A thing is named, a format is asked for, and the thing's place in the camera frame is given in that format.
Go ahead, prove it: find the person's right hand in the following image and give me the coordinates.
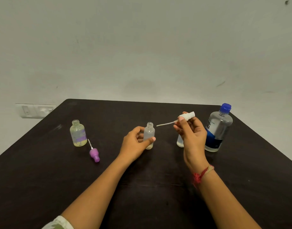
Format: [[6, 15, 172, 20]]
[[173, 111, 209, 174]]

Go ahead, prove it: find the person's left hand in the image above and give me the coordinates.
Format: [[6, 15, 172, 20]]
[[118, 126, 156, 164]]

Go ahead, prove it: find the large clear bottle blue label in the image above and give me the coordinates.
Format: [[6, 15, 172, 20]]
[[205, 111, 234, 152]]

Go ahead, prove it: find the white spray cap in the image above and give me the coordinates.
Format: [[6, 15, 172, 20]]
[[156, 111, 196, 127]]

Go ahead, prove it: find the purple spray cap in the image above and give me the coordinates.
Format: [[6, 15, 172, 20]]
[[87, 139, 101, 163]]

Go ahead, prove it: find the blue screw cap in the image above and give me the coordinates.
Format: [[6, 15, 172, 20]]
[[219, 103, 232, 114]]

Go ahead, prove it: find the small round bottle purple print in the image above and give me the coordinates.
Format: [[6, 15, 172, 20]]
[[69, 119, 88, 147]]

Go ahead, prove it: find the person's left forearm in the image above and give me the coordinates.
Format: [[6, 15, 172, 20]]
[[61, 156, 132, 229]]

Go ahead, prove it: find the person's right forearm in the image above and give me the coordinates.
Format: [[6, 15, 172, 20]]
[[198, 169, 262, 229]]

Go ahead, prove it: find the red thread wristband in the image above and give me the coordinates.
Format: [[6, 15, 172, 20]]
[[192, 165, 215, 189]]

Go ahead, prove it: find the white plug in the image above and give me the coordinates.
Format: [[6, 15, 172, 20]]
[[37, 107, 54, 118]]

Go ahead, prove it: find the green floral left sleeve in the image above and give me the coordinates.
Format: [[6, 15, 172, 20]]
[[41, 216, 75, 229]]

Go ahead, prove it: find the white wall socket panel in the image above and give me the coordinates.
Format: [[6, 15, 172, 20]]
[[15, 103, 57, 119]]

